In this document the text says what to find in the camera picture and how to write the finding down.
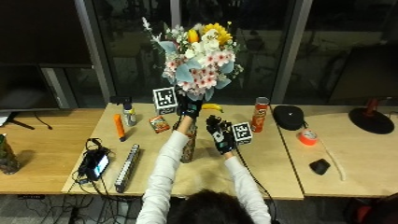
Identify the black computer mouse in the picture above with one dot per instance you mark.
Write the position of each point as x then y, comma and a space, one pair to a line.
320, 166

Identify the white marker cube, right glove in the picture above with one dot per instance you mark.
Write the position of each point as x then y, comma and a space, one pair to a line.
243, 133

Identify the orange snack packet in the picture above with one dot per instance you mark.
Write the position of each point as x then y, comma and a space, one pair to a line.
160, 124

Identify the white marker cube, glove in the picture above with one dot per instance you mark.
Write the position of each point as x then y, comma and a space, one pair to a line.
243, 133
165, 100

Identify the artificial flower bouquet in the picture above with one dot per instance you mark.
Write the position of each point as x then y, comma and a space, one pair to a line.
201, 62

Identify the red and black bag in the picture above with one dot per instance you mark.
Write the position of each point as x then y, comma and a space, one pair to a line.
373, 210

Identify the person's right hand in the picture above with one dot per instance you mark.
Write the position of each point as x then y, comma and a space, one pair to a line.
220, 137

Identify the white marker cube, left glove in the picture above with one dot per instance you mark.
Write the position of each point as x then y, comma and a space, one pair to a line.
165, 100

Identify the black power strip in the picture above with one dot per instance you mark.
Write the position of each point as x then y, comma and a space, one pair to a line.
31, 196

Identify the orange marker pen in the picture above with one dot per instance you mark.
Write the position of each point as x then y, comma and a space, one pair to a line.
119, 127

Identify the black monitor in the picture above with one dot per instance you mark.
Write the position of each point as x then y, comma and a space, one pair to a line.
24, 87

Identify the black oval zip case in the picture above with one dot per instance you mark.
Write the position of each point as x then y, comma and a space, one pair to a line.
289, 117

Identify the black device with lit screen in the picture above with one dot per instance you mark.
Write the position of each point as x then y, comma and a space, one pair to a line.
95, 163

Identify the red chips can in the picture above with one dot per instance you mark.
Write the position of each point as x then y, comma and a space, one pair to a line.
260, 116

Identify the orange tape roll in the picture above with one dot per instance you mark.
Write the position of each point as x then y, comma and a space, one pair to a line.
308, 137

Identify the long grey bar with keys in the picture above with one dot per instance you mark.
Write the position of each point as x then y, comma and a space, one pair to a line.
127, 168

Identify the spray bottle with black trigger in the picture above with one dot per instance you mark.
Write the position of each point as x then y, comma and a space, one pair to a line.
128, 115

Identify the thin white stick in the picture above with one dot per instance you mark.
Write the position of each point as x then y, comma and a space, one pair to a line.
336, 163

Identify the person's left hand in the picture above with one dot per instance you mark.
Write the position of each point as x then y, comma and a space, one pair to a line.
189, 108

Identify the yellow banana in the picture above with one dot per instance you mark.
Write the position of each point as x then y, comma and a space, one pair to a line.
212, 106

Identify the patterned brown vase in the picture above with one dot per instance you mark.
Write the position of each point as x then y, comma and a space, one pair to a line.
189, 149

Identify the grey window pillar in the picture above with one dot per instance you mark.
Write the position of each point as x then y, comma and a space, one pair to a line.
292, 49
98, 49

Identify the black lamp base, red stem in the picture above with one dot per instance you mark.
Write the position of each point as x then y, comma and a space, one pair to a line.
370, 119

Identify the camouflage patterned bottle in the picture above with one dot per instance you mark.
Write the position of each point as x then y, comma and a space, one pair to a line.
7, 155

